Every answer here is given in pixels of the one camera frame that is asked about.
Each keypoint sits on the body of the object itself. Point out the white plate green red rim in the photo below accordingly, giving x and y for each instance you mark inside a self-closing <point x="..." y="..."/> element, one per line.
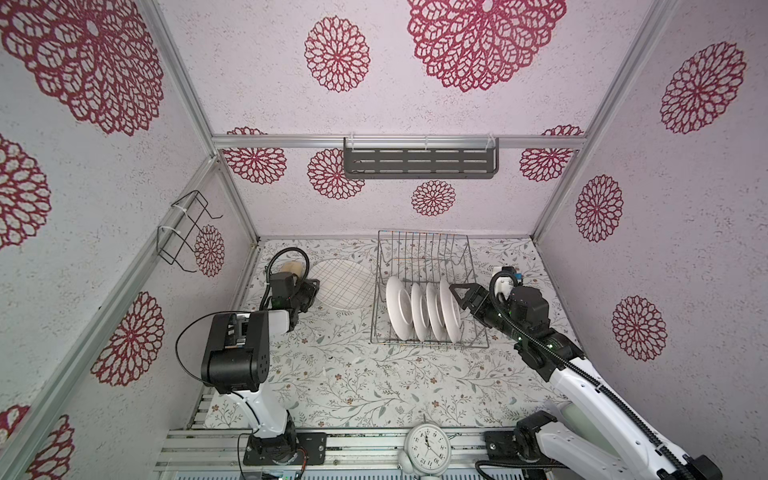
<point x="398" y="303"/>

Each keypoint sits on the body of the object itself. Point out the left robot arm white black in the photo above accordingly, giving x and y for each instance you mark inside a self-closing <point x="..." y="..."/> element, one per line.
<point x="236" y="358"/>

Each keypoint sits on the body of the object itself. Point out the black wire wall holder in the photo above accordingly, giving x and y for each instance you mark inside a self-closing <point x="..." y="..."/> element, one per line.
<point x="172" y="241"/>

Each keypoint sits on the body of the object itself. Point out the metal base rail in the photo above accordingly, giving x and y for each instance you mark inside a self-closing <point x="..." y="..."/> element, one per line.
<point x="344" y="449"/>

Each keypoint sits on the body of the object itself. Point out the dark grey wall shelf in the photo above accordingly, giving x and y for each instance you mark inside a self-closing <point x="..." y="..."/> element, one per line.
<point x="426" y="162"/>

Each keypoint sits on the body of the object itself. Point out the cream plate blue grid lines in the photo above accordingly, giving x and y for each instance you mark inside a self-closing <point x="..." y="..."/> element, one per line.
<point x="344" y="284"/>

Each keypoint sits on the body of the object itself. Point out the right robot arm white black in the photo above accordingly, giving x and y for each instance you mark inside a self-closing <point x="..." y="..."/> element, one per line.
<point x="540" y="442"/>

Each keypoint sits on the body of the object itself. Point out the silver wire dish rack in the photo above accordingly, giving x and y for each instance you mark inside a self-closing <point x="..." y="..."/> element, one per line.
<point x="423" y="257"/>

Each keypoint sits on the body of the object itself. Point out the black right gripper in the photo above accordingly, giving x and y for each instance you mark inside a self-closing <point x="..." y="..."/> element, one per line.
<point x="478" y="293"/>

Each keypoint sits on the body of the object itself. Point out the white analog clock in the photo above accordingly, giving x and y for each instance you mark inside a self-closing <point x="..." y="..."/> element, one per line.
<point x="426" y="453"/>

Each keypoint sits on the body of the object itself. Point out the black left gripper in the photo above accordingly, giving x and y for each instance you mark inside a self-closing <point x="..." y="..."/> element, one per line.
<point x="310" y="287"/>

